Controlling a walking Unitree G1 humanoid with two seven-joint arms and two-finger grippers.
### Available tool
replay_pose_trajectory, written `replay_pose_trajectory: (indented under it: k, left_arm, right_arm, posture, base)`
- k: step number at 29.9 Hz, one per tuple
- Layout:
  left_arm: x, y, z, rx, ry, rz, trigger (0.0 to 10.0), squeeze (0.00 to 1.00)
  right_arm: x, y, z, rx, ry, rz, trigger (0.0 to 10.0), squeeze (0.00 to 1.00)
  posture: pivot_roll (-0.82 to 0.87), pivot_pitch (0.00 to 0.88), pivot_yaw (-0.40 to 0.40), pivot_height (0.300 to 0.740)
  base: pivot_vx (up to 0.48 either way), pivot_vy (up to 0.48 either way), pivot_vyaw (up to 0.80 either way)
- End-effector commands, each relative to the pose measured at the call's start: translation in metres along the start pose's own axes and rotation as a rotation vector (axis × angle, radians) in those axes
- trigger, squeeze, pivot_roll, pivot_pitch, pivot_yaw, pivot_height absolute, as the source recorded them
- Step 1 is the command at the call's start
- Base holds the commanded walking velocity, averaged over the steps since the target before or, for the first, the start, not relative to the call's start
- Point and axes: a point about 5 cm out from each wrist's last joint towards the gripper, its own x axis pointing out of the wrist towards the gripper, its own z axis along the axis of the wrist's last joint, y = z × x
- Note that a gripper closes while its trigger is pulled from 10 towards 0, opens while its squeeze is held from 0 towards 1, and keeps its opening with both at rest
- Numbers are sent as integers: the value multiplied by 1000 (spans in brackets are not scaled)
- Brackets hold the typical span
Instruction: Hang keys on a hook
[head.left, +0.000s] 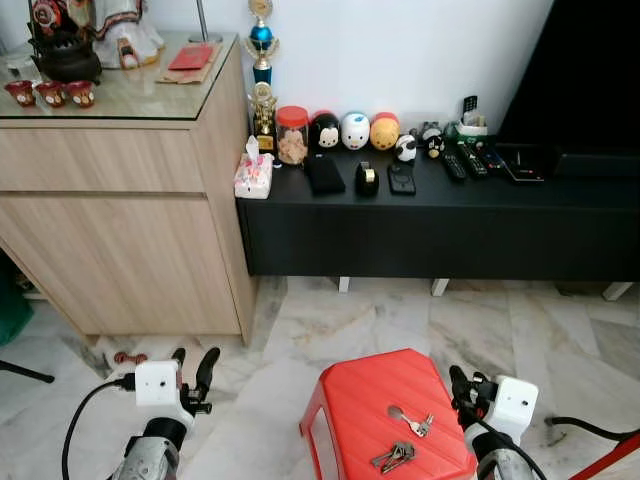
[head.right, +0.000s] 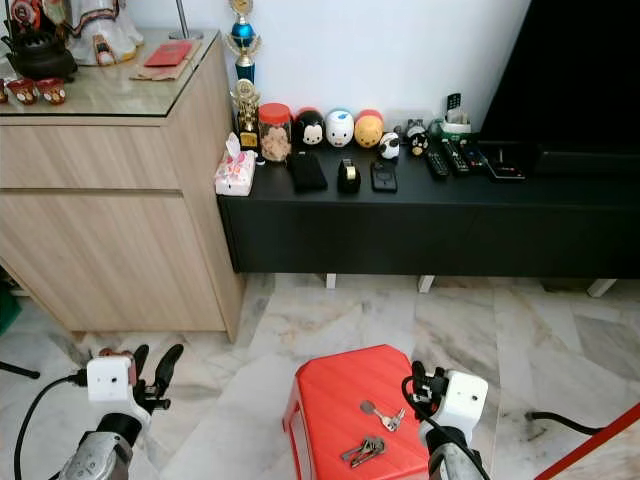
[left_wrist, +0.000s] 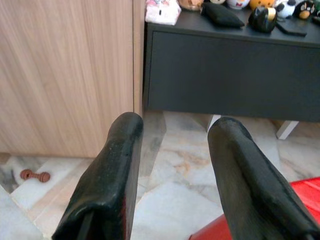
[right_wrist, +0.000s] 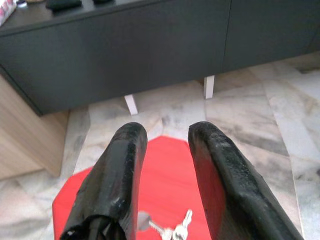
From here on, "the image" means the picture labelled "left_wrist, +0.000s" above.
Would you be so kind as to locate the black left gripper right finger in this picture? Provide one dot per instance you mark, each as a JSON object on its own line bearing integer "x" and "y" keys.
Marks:
{"x": 245, "y": 180}

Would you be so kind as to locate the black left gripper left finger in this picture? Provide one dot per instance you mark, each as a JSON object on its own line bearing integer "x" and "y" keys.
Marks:
{"x": 110, "y": 175}

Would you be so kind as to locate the red plastic stool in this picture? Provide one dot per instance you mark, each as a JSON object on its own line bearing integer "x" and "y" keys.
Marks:
{"x": 307, "y": 190}

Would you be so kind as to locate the brown dumbbell shaped toy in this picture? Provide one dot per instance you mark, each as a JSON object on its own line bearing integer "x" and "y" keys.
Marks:
{"x": 35, "y": 175}

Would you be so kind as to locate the black sideboard with white legs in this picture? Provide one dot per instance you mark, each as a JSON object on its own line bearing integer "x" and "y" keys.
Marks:
{"x": 225, "y": 75}

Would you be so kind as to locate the light wooden cabinet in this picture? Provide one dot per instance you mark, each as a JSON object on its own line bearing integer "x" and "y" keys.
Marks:
{"x": 62, "y": 75}

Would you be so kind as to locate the black fabric pouch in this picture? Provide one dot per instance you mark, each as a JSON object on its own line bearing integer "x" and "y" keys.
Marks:
{"x": 222, "y": 15}

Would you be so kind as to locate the pink white tissue pack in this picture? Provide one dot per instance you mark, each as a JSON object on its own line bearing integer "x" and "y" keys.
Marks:
{"x": 162, "y": 12}

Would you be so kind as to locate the panda plush toy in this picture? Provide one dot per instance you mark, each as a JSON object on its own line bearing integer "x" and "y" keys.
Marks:
{"x": 285, "y": 9}

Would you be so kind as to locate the yellow orange round plush toy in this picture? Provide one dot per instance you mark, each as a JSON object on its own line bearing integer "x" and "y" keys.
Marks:
{"x": 260, "y": 3}

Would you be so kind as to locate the white faced mouse plush toy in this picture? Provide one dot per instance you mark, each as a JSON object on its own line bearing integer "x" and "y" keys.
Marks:
{"x": 237, "y": 3}

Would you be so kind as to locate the black bird plush toy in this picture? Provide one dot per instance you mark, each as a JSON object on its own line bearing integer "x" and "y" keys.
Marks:
{"x": 305, "y": 9}

